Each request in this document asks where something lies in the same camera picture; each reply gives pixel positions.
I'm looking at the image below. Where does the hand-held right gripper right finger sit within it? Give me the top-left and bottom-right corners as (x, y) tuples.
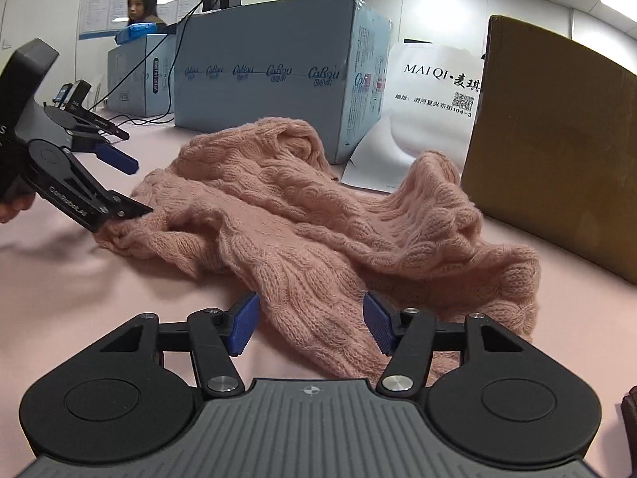
(362, 291), (535, 402)

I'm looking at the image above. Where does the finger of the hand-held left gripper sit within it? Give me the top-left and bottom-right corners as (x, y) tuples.
(30, 148), (153, 233)
(66, 131), (139, 176)

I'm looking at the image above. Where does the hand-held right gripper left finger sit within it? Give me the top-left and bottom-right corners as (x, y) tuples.
(92, 291), (262, 400)

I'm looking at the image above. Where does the pink knitted sweater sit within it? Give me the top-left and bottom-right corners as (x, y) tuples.
(94, 117), (542, 394)

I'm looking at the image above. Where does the person's left hand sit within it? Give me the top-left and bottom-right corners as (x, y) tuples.
(0, 193), (37, 224)

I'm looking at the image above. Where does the spare black hand-held gripper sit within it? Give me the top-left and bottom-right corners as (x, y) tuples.
(54, 80), (131, 141)

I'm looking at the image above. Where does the small light blue carton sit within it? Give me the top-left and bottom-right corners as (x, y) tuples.
(107, 32), (179, 118)

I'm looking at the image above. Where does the blue plastic packet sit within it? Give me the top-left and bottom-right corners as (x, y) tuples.
(115, 22), (166, 44)

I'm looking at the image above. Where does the printed paper sheet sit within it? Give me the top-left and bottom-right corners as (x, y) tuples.
(341, 110), (424, 195)

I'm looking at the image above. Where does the large light blue carton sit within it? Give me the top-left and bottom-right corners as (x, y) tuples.
(174, 0), (394, 165)

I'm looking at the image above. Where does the white printed bag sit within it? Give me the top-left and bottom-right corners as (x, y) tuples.
(382, 42), (491, 160)

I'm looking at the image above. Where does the brown cardboard box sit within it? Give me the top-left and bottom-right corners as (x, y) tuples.
(460, 15), (637, 280)

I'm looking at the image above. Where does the dark brown object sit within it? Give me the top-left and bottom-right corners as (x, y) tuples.
(620, 385), (637, 440)

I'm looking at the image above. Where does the thin black cable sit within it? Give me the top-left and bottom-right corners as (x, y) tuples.
(100, 20), (183, 127)
(87, 0), (231, 113)

